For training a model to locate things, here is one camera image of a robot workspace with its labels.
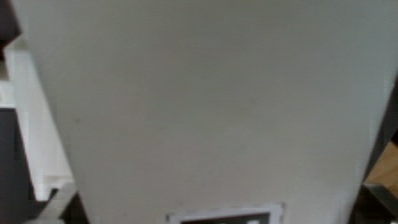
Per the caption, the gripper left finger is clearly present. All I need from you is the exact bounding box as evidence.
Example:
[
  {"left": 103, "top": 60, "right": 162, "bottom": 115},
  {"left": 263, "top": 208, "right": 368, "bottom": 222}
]
[{"left": 29, "top": 183, "right": 77, "bottom": 224}]

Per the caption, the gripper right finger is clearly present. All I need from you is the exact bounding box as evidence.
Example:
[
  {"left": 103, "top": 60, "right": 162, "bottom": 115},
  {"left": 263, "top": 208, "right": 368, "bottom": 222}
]
[{"left": 356, "top": 183, "right": 398, "bottom": 224}]

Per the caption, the white cabinet body box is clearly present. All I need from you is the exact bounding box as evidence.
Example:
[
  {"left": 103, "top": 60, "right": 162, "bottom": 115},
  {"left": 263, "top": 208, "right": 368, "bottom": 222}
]
[{"left": 0, "top": 36, "right": 75, "bottom": 201}]

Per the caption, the white cabinet top block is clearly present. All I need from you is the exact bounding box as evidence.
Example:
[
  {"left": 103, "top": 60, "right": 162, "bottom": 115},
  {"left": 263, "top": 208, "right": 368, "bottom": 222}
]
[{"left": 13, "top": 0, "right": 398, "bottom": 224}]

